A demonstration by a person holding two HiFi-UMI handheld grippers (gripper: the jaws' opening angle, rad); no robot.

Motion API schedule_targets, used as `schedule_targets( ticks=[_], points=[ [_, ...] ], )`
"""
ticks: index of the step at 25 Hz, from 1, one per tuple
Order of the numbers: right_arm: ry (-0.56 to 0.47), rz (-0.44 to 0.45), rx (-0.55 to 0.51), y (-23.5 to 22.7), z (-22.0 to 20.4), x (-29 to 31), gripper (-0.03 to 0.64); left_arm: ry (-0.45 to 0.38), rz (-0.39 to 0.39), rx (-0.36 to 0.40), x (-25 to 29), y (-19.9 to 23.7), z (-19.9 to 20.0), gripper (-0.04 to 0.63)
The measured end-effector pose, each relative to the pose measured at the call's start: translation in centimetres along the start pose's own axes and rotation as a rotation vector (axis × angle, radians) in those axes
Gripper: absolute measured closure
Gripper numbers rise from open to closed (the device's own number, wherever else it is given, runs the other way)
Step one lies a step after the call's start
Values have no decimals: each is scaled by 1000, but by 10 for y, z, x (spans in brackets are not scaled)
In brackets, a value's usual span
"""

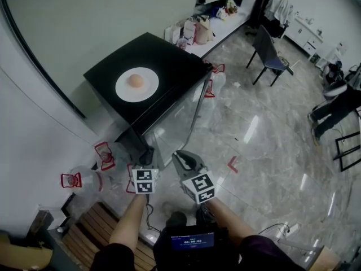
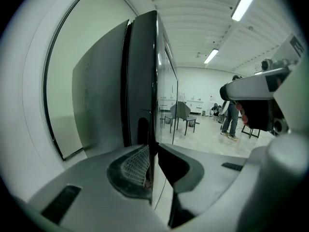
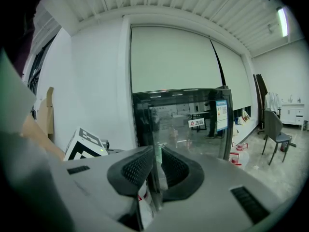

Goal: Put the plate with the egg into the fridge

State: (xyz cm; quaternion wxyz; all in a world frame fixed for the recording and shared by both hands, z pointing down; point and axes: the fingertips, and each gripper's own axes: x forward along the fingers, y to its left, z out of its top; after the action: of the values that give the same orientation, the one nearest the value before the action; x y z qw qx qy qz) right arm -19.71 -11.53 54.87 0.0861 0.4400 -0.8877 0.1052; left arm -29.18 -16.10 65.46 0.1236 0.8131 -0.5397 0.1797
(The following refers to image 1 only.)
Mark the person's dark clothing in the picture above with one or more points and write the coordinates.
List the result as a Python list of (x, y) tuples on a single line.
[(270, 253)]

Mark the black fridge with glass door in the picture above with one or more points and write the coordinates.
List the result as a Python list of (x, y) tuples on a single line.
[(158, 52)]

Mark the chest-mounted device with screen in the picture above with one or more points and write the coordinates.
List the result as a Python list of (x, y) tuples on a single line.
[(191, 241)]

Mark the clear bag with red print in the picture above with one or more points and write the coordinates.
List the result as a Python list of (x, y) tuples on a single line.
[(215, 78), (84, 179), (105, 155)]

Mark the person's dark shoe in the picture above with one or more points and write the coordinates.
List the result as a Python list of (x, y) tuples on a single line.
[(176, 219)]

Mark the colourful bags on ledge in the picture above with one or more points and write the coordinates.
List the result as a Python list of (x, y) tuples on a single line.
[(225, 8)]

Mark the brown cardboard piece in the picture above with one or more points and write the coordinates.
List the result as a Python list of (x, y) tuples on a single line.
[(22, 253)]

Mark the brown cardboard box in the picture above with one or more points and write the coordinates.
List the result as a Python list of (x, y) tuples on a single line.
[(327, 260)]

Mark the hanging light clothes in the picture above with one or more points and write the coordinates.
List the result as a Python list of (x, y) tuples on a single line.
[(279, 8)]

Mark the person's right forearm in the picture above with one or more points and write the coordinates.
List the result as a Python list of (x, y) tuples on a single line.
[(228, 222)]

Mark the white plate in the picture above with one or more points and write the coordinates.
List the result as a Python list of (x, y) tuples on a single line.
[(146, 90)]

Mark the black metal frame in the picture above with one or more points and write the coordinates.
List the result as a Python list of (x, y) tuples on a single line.
[(345, 151)]

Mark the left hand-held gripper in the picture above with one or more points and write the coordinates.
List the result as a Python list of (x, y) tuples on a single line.
[(144, 181)]

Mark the clear plastic cup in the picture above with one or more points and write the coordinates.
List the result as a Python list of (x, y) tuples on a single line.
[(182, 42)]

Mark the white paper bag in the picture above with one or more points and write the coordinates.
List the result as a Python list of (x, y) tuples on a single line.
[(189, 30), (172, 32)]

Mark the brown egg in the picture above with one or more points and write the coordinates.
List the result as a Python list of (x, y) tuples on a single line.
[(136, 80)]

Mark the dark chair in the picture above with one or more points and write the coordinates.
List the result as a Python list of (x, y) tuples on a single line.
[(266, 51)]

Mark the person's left forearm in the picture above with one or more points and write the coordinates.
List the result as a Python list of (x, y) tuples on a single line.
[(128, 219)]

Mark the white cabinet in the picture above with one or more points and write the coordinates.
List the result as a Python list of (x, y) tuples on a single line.
[(306, 34)]

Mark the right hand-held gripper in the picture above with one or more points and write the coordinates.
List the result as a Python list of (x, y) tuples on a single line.
[(201, 186)]

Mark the wooden slatted pallet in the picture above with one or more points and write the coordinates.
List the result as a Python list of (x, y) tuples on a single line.
[(96, 230)]

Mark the beige bag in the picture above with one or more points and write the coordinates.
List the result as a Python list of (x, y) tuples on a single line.
[(202, 30)]

